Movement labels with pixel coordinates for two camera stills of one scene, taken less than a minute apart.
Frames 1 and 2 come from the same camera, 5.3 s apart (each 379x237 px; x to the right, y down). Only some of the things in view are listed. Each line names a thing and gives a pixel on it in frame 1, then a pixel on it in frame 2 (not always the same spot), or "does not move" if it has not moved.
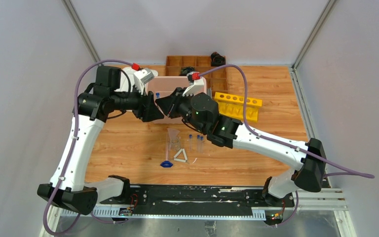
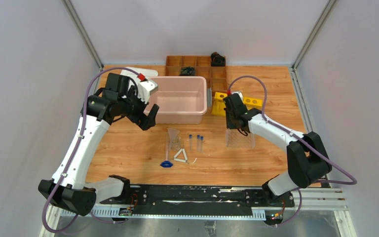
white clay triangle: [180, 160] does not move
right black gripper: [169, 105] -> [230, 125]
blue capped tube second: [198, 137] does not move
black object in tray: [185, 70] does not move
